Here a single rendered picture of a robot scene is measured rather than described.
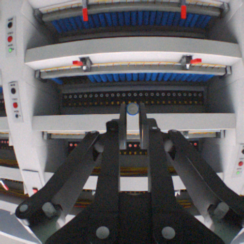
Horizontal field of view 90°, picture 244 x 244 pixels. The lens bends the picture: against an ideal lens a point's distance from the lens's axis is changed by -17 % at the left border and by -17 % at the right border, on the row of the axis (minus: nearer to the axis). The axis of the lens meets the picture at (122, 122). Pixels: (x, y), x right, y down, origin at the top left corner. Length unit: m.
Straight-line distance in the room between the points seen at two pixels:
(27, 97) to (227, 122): 0.58
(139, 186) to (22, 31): 0.58
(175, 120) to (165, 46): 0.19
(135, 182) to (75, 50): 0.41
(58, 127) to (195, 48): 0.42
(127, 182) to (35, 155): 0.30
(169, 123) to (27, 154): 0.45
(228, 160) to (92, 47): 0.51
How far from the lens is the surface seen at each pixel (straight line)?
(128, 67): 0.42
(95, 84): 0.53
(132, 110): 0.20
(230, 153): 0.52
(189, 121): 0.42
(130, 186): 0.48
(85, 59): 0.41
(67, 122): 0.43
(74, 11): 0.52
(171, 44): 0.40
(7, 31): 0.54
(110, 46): 0.39
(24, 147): 0.53
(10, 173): 0.66
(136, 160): 0.65
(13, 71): 0.51
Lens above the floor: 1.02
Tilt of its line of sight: 14 degrees up
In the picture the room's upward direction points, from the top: 178 degrees clockwise
